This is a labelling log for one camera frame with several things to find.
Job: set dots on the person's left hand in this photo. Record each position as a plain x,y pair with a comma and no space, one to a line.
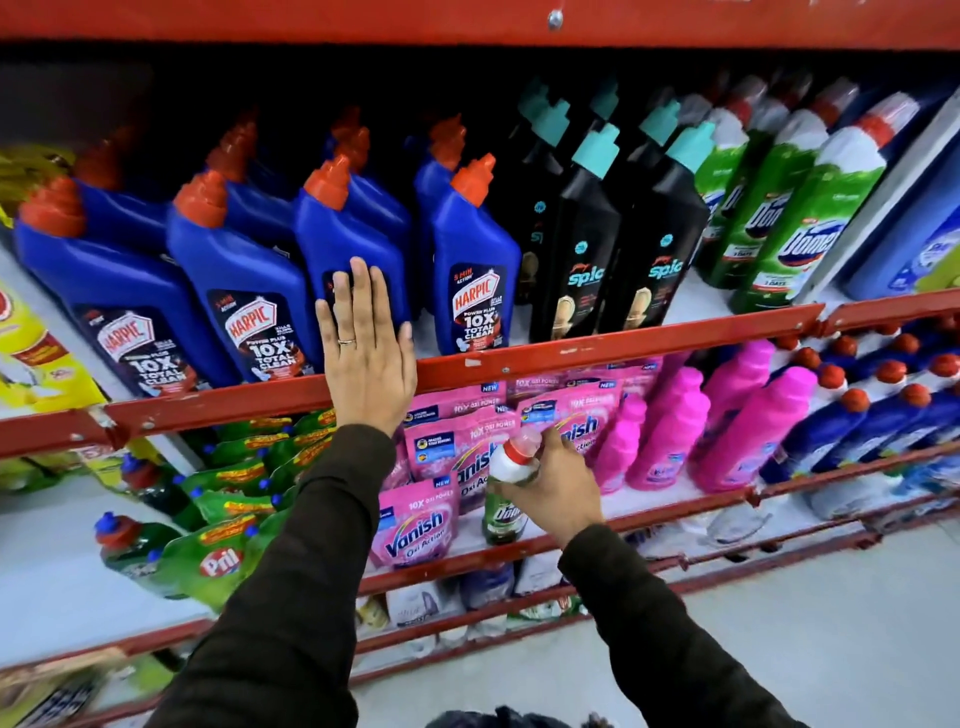
367,382

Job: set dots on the person's right thumb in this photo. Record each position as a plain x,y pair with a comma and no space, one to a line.
514,491

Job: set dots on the red metal shelf rail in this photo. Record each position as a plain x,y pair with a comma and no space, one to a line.
750,559
675,514
600,341

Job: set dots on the blue orange-capped toilet cleaner bottle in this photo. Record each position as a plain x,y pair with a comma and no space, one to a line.
337,240

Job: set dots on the light blue cleaner bottle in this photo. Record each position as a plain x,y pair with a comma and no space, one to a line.
907,240

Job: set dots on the person's left thumb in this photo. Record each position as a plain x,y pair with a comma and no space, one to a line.
407,349

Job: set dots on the person's right forearm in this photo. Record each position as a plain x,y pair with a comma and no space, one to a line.
660,645

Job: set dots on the person's left middle finger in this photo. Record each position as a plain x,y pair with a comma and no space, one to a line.
361,300

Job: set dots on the red shelf top panel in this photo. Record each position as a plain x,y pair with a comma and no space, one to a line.
375,19

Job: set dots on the row of green white-necked bottles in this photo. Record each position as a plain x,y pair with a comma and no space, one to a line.
810,225

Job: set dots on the silver bolt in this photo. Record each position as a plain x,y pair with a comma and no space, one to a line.
555,19

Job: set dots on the yellow-green packet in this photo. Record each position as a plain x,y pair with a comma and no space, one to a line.
30,172

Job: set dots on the stack of pink detergent pouches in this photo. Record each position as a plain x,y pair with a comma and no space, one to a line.
420,525

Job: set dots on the stack of green dish soap pouches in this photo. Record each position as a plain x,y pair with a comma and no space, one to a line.
217,555

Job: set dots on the person's left little finger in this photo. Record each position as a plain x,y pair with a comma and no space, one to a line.
327,330

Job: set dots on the yellow cleaner packet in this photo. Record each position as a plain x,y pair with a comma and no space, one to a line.
37,360

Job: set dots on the row of dark blue red-capped bottles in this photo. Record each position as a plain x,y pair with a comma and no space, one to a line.
862,427

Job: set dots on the small pink bottle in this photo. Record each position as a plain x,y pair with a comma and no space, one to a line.
619,450

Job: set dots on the row of black teal-capped bottles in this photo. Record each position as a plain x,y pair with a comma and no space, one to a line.
585,255

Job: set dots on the small green cleaner bottle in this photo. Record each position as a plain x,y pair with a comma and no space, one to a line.
508,465

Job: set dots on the person's left forearm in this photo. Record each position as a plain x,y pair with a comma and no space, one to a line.
300,585

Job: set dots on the dark green dish soap bottle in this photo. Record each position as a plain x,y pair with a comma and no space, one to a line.
157,487
131,547

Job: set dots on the translucent white bottle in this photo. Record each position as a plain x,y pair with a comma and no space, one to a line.
851,496

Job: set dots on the row of blue cleaner bottles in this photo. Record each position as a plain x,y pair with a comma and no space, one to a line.
225,277

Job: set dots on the person's right hand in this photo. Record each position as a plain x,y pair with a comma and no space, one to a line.
562,495

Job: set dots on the white shelf divider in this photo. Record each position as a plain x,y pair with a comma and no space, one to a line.
877,202

